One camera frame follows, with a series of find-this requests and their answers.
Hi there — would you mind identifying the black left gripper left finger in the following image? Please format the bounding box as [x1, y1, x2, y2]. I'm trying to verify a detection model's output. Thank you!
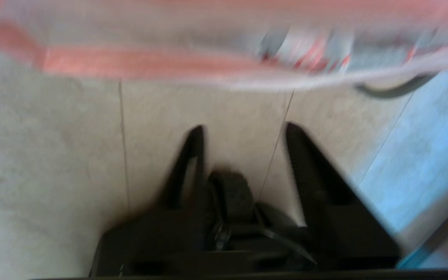
[90, 124, 215, 277]

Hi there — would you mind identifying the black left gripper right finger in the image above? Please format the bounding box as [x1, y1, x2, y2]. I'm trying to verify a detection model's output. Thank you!
[285, 122, 401, 270]

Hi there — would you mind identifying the grey bin rim ring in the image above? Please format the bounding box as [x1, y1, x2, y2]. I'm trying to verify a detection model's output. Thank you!
[354, 72, 438, 99]

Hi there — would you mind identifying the white red-printed plastic bag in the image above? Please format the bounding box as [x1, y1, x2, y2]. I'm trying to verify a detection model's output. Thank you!
[0, 0, 448, 92]

